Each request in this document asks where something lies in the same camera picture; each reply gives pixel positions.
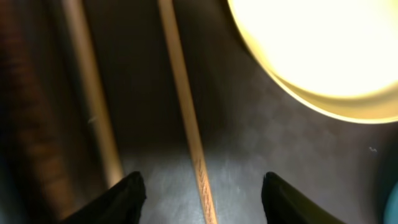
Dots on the light blue bowl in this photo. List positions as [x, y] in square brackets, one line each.
[391, 210]

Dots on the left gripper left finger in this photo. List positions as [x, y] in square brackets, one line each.
[121, 204]

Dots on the wooden chopstick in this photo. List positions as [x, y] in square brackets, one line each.
[93, 90]
[181, 80]

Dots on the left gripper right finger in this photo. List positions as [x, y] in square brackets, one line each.
[284, 204]

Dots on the brown serving tray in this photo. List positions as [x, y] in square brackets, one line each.
[248, 124]

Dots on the yellow plate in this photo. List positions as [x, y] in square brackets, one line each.
[338, 58]

